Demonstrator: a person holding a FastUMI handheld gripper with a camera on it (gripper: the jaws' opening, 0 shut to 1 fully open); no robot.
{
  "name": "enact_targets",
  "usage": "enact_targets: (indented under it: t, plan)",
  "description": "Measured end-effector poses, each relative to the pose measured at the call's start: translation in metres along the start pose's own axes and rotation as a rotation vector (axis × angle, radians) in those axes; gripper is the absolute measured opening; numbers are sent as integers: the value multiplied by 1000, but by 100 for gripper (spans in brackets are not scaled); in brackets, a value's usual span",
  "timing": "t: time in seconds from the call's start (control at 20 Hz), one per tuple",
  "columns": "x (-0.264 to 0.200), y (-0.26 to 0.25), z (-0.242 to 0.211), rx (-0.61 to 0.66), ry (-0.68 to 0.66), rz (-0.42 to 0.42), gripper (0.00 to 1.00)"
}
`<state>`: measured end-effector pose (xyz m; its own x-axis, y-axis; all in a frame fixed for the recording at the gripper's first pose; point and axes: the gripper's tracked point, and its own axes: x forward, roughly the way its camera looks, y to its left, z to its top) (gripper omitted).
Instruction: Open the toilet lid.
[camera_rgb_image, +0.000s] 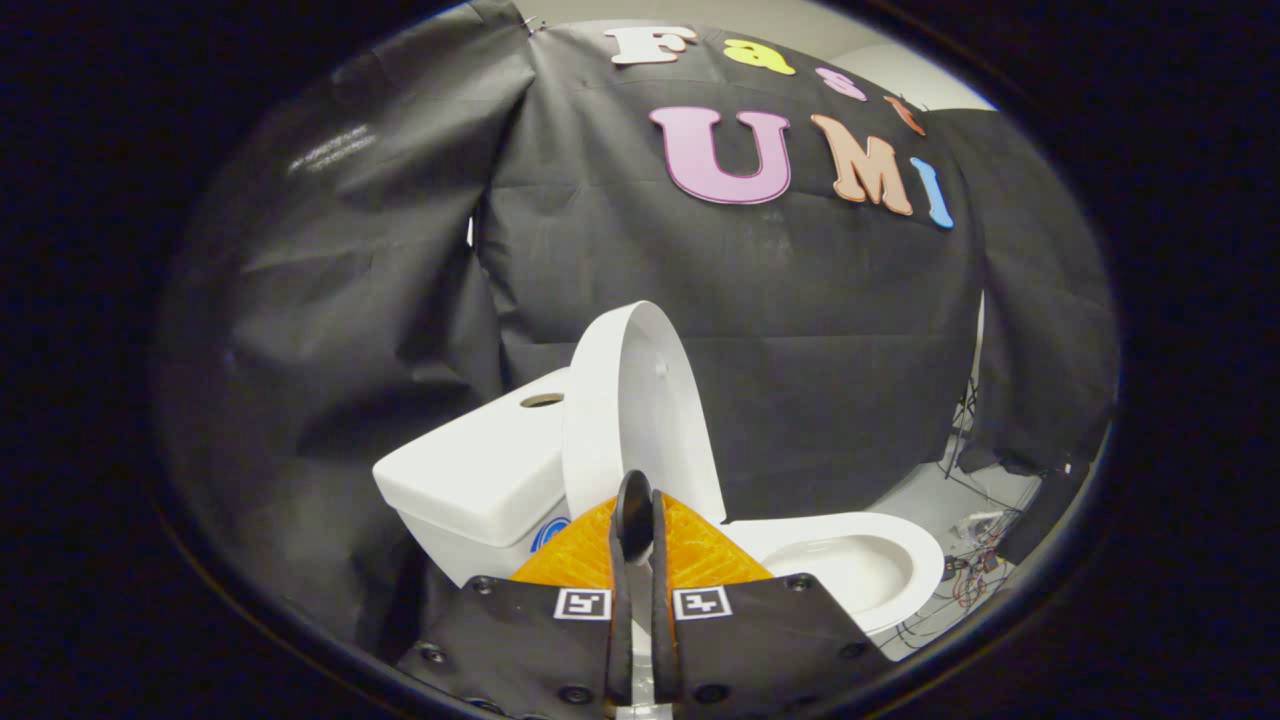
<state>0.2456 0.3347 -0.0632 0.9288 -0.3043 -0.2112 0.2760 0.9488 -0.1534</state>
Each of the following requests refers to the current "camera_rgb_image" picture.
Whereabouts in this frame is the white toilet tank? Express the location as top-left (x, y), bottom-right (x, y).
top-left (372, 367), bottom-right (573, 588)

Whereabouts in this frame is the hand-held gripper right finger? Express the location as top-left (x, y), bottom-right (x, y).
top-left (650, 490), bottom-right (893, 720)

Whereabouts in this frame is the black backdrop cloth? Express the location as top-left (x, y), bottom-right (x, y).
top-left (155, 0), bottom-right (1121, 651)

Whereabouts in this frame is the metal backdrop stand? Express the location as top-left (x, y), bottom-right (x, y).
top-left (945, 290), bottom-right (989, 477)

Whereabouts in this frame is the tangle of floor cables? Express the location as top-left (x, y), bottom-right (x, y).
top-left (895, 508), bottom-right (1019, 651)

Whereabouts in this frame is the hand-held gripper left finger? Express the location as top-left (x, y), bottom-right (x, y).
top-left (395, 497), bottom-right (633, 720)

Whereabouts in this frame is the white toilet lid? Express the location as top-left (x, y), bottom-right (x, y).
top-left (562, 300), bottom-right (728, 563)

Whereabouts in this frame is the black box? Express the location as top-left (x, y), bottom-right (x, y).
top-left (1000, 462), bottom-right (1093, 567)

